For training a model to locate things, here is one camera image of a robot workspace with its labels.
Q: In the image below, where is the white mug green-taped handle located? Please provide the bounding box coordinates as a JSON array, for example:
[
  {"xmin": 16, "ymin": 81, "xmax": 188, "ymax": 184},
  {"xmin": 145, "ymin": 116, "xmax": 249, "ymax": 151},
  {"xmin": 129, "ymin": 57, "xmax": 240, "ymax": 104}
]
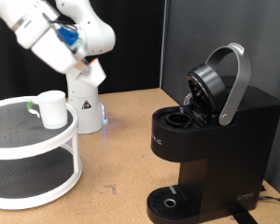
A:
[{"xmin": 26, "ymin": 90, "xmax": 69, "ymax": 130}]

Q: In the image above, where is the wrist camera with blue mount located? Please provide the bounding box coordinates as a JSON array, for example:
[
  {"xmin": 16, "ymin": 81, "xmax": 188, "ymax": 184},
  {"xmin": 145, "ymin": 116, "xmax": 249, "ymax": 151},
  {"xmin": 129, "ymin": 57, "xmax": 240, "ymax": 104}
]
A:
[{"xmin": 56, "ymin": 25, "xmax": 81, "ymax": 49}]

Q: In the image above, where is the white two-tier turntable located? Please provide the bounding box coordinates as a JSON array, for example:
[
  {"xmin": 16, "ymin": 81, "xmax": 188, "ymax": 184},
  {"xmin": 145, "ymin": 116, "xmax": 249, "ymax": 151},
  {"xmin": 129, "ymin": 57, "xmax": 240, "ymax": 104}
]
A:
[{"xmin": 0, "ymin": 95, "xmax": 84, "ymax": 211}]

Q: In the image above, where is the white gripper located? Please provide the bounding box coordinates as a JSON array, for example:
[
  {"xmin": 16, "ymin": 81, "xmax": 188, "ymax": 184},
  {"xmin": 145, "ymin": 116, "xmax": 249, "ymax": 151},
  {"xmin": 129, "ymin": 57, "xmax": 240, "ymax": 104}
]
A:
[{"xmin": 31, "ymin": 22, "xmax": 91, "ymax": 76}]

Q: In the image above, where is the black drip tray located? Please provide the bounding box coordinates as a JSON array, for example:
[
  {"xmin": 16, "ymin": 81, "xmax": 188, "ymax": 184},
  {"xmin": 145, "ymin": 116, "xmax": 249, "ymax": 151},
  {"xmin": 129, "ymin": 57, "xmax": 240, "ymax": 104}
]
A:
[{"xmin": 146, "ymin": 185, "xmax": 199, "ymax": 224}]

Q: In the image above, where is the grey partition panel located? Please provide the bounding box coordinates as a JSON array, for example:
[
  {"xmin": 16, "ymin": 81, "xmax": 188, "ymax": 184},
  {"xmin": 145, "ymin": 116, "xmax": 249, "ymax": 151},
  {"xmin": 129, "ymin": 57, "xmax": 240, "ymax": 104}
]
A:
[{"xmin": 160, "ymin": 0, "xmax": 280, "ymax": 200}]

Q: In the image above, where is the black curtain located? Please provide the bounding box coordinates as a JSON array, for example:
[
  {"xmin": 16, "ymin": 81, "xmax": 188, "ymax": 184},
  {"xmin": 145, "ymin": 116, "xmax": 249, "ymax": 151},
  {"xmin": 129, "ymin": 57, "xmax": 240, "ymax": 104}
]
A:
[{"xmin": 0, "ymin": 0, "xmax": 166, "ymax": 104}]

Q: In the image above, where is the braided power cable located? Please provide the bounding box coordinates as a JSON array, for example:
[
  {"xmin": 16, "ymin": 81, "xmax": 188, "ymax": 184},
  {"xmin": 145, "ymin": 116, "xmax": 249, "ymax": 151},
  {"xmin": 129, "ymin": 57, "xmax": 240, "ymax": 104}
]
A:
[{"xmin": 258, "ymin": 195, "xmax": 280, "ymax": 206}]

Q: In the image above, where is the black Keurig coffee machine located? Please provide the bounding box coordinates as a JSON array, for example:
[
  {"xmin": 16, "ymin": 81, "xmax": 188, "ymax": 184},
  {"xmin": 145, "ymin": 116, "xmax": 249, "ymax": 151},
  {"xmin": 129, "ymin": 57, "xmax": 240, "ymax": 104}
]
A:
[{"xmin": 146, "ymin": 42, "xmax": 280, "ymax": 224}]

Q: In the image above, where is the black strap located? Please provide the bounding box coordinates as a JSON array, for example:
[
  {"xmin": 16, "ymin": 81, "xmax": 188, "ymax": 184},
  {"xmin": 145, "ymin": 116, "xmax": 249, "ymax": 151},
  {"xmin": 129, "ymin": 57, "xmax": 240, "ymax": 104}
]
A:
[{"xmin": 228, "ymin": 210, "xmax": 258, "ymax": 224}]

